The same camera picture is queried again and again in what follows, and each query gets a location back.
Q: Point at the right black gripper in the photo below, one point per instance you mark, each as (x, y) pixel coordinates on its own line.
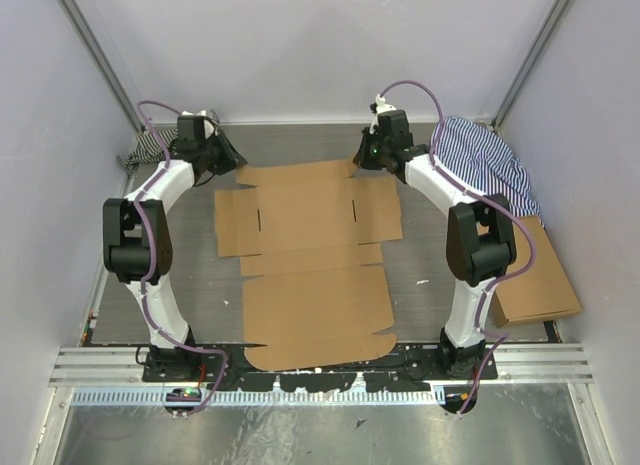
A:
(362, 156)

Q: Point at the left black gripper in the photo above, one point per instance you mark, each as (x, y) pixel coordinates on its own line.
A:
(230, 163)

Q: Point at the brown cardboard box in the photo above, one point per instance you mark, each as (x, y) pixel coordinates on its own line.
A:
(540, 294)
(309, 241)

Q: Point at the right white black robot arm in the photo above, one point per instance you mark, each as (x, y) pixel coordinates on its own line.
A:
(480, 240)

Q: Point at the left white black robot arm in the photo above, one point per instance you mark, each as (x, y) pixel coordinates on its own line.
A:
(137, 249)

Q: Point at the folded brown cardboard box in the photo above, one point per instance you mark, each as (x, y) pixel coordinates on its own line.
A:
(540, 294)

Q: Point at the black white striped cloth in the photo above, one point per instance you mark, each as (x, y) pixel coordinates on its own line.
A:
(148, 150)

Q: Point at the blue white striped cloth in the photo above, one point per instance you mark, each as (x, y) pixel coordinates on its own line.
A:
(485, 161)

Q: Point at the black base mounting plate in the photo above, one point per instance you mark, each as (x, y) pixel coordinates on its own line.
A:
(408, 367)

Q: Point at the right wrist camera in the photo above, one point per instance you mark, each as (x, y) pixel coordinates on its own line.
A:
(387, 119)

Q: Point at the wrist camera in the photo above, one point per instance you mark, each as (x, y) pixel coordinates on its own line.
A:
(387, 119)
(195, 127)

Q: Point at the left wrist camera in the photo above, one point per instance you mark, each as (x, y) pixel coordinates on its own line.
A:
(195, 127)

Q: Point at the white slotted cable duct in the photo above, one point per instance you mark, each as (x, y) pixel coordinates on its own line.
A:
(162, 395)

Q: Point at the left aluminium corner post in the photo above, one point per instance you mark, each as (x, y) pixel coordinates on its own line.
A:
(101, 61)

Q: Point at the aluminium corner post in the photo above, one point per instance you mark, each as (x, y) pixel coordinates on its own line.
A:
(542, 40)
(101, 61)

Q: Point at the aluminium front rail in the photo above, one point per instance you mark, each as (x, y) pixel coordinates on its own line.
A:
(515, 363)

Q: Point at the right aluminium corner post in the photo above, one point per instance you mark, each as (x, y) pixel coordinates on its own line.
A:
(542, 40)

